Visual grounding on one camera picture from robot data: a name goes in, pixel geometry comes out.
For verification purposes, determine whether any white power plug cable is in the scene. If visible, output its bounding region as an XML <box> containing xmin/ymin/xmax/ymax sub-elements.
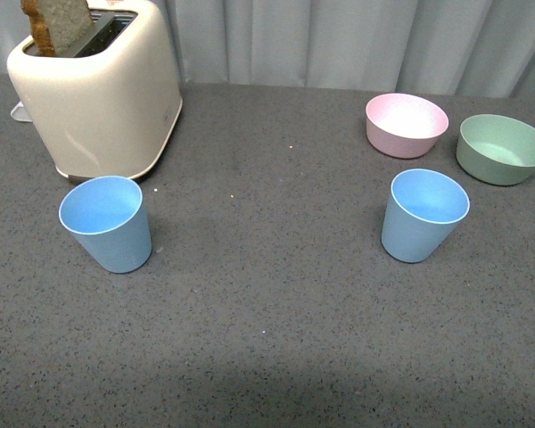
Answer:
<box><xmin>10</xmin><ymin>101</ymin><xmax>34</xmax><ymax>122</ymax></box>

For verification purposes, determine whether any cream white toaster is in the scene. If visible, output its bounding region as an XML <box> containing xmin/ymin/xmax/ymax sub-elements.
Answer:
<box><xmin>7</xmin><ymin>1</ymin><xmax>183</xmax><ymax>179</ymax></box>

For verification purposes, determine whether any pink bowl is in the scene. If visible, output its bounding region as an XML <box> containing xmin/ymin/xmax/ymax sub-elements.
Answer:
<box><xmin>365</xmin><ymin>93</ymin><xmax>449</xmax><ymax>159</ymax></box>

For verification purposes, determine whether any blue cup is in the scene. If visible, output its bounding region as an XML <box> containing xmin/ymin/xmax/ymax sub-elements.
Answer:
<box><xmin>381</xmin><ymin>169</ymin><xmax>470</xmax><ymax>263</ymax></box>
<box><xmin>59</xmin><ymin>176</ymin><xmax>152</xmax><ymax>274</ymax></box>

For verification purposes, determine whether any white curtain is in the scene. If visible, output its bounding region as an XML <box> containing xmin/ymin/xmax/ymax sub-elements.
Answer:
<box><xmin>0</xmin><ymin>0</ymin><xmax>535</xmax><ymax>100</ymax></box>

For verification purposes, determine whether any green bowl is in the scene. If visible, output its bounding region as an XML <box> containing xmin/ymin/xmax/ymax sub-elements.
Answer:
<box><xmin>456</xmin><ymin>114</ymin><xmax>535</xmax><ymax>186</ymax></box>

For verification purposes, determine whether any toast bread slice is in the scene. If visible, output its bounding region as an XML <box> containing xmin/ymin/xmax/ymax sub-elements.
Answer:
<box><xmin>21</xmin><ymin>0</ymin><xmax>94</xmax><ymax>57</ymax></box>

